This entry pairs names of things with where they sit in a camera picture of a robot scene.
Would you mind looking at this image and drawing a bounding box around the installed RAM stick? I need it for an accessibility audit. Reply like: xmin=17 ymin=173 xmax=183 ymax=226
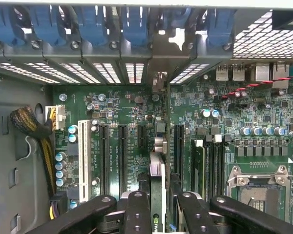
xmin=190 ymin=139 xmax=207 ymax=202

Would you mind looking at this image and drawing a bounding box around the long black expansion slot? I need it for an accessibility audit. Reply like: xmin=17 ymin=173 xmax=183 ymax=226
xmin=99 ymin=123 xmax=111 ymax=196
xmin=118 ymin=123 xmax=129 ymax=194
xmin=173 ymin=123 xmax=185 ymax=176

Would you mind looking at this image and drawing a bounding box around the CPU socket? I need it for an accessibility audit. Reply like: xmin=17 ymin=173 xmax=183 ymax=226
xmin=225 ymin=164 xmax=293 ymax=220

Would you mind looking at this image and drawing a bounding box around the white expansion slot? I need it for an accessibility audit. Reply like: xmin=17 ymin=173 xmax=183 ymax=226
xmin=77 ymin=119 xmax=93 ymax=203

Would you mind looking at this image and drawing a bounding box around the short black expansion slot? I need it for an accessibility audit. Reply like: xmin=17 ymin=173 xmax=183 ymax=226
xmin=137 ymin=124 xmax=147 ymax=150

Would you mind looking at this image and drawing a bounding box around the green motherboard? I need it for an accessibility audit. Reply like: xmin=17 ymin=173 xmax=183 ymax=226
xmin=51 ymin=62 xmax=293 ymax=230

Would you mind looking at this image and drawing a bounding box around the white power connector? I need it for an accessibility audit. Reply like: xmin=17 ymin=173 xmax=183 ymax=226
xmin=45 ymin=105 xmax=67 ymax=131

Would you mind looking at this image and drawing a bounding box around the open grey PC case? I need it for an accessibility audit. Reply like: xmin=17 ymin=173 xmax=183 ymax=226
xmin=0 ymin=0 xmax=293 ymax=234

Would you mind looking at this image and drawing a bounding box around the blue card retention clip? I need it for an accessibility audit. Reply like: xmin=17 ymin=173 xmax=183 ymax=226
xmin=205 ymin=8 xmax=235 ymax=48
xmin=0 ymin=4 xmax=25 ymax=46
xmin=121 ymin=5 xmax=150 ymax=48
xmin=29 ymin=4 xmax=67 ymax=47
xmin=75 ymin=4 xmax=108 ymax=47

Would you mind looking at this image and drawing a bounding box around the yellow black sleeved power cable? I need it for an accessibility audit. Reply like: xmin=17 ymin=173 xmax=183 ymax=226
xmin=10 ymin=105 xmax=67 ymax=220

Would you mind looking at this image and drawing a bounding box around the red black twisted wire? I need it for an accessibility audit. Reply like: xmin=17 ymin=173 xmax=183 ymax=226
xmin=220 ymin=71 xmax=293 ymax=99

